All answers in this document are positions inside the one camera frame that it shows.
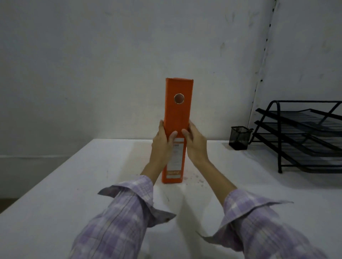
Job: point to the person's left thumb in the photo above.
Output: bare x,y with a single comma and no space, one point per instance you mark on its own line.
172,137

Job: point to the black mesh document tray rack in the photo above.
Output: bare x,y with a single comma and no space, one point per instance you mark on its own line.
299,133

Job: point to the person's right thumb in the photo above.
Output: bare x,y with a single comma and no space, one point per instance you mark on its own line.
185,136

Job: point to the person's left hand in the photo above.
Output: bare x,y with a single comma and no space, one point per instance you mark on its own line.
159,145

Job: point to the person's right hand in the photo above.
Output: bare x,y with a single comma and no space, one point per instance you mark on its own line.
197,149

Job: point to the person's right forearm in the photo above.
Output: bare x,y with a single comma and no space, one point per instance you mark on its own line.
240,213

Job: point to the black mesh pen holder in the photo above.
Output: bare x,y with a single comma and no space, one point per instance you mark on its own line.
240,138

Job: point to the wall shelving rail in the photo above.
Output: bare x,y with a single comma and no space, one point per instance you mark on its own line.
263,58

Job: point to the person's left forearm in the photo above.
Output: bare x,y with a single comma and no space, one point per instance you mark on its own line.
128,210

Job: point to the orange lever arch binder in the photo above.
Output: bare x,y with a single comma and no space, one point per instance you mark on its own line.
177,112

